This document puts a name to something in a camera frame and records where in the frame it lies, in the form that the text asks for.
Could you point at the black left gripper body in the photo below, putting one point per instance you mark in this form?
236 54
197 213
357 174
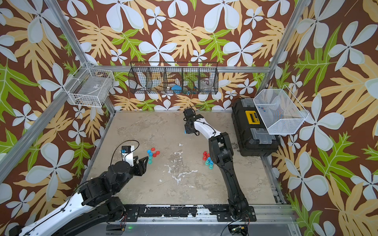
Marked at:
139 169

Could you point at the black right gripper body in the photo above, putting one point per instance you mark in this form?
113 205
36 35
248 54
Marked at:
187 129

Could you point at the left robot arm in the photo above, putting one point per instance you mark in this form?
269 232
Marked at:
95 202

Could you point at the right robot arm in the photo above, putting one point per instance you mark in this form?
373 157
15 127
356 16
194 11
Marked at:
221 154

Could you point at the black toolbox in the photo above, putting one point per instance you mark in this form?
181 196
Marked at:
252 136

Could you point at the white mesh basket right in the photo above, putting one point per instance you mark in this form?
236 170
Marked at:
280 110

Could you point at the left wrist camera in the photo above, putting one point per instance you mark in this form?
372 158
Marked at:
126 150

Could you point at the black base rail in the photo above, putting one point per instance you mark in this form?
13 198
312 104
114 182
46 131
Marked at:
218 212

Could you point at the black wire basket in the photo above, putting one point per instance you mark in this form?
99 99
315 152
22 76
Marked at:
175 78

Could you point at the white wire basket left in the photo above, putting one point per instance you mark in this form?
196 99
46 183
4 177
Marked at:
89 86

